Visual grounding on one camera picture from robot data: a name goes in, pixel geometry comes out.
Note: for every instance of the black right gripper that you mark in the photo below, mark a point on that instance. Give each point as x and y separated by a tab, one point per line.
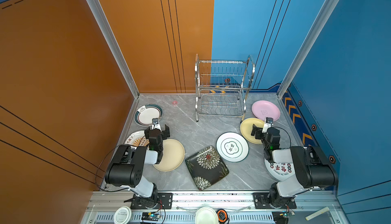
255	131

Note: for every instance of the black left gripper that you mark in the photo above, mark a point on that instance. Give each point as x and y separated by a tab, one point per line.
165	131

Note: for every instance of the cream beige round plate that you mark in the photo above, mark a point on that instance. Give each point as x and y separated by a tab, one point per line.
173	156

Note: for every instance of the silver wire dish rack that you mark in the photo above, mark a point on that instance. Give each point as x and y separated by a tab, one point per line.
222	87

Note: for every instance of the black square floral plate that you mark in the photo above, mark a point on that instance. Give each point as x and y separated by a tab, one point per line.
206	168

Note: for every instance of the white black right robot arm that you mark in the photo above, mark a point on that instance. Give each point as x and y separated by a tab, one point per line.
310	165

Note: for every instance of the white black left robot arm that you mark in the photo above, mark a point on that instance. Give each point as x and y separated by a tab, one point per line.
126	167

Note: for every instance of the yellow round plate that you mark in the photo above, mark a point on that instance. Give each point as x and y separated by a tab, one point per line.
246	129

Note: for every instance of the white plate orange sunburst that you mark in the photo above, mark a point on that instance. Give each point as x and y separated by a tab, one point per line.
136	139

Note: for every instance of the pink round plate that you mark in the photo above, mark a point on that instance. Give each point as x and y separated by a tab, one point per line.
263	109

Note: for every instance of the white plate green maroon rim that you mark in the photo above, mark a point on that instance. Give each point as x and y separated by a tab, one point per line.
146	113

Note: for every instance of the white plate red characters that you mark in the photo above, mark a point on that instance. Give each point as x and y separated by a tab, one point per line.
279	171

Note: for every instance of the green circuit board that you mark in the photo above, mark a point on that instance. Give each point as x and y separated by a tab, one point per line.
151	218

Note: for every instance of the white round lid with label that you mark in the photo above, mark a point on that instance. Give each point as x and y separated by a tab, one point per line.
123	215

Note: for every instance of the orange black tape measure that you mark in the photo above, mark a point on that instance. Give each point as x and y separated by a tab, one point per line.
223	216

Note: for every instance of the white round bowl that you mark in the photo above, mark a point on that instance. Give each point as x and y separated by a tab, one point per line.
206	215

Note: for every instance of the cream flat stick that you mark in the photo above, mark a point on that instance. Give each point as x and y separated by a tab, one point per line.
317	213

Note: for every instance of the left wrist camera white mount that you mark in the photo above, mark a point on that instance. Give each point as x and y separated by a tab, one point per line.
155	124

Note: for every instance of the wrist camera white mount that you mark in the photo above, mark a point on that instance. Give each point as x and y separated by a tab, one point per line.
267	124
155	124

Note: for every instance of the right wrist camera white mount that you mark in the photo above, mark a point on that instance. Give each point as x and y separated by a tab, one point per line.
267	124

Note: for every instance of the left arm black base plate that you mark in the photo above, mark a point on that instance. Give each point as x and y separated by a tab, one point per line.
165	200

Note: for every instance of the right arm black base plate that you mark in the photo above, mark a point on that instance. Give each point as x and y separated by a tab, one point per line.
263	200

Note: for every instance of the aluminium frame rail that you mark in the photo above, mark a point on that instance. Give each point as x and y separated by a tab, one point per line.
239	205

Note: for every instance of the small circuit board with wires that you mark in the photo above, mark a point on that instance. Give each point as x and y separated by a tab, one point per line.
282	217

